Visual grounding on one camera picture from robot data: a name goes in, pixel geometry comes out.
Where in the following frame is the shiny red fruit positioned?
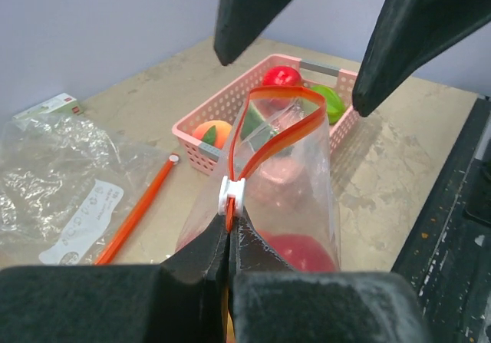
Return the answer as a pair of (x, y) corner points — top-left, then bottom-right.
(259, 232), (338, 272)

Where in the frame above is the watermelon slice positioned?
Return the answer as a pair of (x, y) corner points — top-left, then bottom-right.
(236, 99), (296, 157)

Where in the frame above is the clear zip bag orange zipper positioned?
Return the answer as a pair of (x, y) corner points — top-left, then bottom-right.
(176, 86), (340, 272)

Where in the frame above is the peach with green leaf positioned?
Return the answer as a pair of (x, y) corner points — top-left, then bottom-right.
(192, 120), (232, 150)

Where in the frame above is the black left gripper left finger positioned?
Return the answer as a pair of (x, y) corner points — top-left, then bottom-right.
(1, 216), (229, 342)

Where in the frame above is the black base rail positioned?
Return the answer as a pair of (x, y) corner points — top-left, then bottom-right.
(392, 96), (490, 342)

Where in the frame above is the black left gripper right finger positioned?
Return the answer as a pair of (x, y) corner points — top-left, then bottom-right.
(229, 216), (432, 342)

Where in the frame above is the small green white box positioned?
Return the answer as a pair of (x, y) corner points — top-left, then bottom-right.
(12, 93), (84, 120)

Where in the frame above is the large red apple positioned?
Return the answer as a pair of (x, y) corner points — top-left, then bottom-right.
(262, 65), (302, 86)

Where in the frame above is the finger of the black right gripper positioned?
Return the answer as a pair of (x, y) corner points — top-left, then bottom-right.
(352, 0), (490, 117)
(213, 0), (292, 66)

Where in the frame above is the green starfruit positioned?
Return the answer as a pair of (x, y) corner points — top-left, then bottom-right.
(311, 85), (346, 125)

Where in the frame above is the pink perforated plastic basket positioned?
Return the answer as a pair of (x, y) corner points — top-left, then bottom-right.
(172, 54), (359, 175)

